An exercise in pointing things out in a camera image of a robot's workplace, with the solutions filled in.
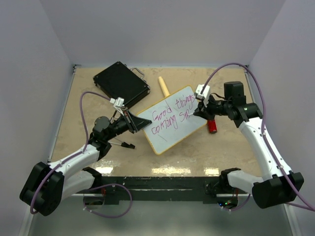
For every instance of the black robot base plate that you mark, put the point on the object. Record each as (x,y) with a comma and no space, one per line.
(176,189)

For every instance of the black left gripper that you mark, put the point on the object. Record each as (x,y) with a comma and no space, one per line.
(134,123)

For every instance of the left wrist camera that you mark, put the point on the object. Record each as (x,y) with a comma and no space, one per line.
(118,104)

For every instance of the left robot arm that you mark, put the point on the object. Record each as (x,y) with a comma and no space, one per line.
(49,183)

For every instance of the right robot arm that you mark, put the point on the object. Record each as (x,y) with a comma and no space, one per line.
(278,183)

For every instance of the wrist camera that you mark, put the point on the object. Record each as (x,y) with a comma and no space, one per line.
(202,93)
(118,104)

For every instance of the yellow framed whiteboard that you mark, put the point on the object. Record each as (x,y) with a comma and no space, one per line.
(170,118)

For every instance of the black hard case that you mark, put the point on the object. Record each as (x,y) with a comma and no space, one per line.
(120,81)

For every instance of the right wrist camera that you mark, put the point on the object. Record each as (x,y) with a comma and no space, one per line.
(202,93)

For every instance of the red glitter toy microphone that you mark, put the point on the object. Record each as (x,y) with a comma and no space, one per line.
(212,127)

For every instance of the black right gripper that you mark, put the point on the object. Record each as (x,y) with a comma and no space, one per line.
(202,110)

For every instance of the whiteboard metal stand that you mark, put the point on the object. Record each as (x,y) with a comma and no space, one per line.
(122,144)

